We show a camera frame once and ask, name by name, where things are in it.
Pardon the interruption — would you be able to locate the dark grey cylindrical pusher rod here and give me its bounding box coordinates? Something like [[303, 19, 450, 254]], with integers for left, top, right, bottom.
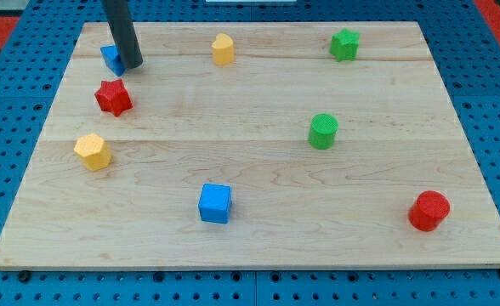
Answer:
[[101, 0, 143, 69]]

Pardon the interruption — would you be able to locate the blue triangle block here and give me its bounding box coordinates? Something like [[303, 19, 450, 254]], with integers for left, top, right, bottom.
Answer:
[[100, 45, 126, 77]]

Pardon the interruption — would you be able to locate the red star block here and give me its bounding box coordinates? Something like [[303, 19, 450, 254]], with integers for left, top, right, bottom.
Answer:
[[94, 79, 134, 116]]

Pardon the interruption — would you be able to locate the green star block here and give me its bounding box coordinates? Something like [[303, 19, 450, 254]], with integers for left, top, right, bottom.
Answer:
[[329, 29, 360, 61]]

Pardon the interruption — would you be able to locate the yellow heart block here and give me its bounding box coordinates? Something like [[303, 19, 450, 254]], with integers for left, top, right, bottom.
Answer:
[[211, 33, 235, 65]]

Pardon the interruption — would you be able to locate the yellow hexagon block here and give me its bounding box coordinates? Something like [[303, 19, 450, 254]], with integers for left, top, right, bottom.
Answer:
[[73, 133, 112, 172]]

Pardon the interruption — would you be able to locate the light wooden board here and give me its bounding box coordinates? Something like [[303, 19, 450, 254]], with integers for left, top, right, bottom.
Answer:
[[0, 22, 500, 271]]

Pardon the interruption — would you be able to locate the blue cube block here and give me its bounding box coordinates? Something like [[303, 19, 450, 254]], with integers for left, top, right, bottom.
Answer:
[[198, 184, 231, 224]]

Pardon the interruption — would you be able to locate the green cylinder block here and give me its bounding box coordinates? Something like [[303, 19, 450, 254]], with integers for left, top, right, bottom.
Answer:
[[308, 113, 338, 150]]

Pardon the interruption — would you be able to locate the red cylinder block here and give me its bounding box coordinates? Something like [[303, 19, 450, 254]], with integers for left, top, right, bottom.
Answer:
[[407, 190, 451, 232]]

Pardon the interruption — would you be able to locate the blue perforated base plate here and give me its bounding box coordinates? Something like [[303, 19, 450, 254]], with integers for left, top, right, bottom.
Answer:
[[0, 0, 500, 305]]

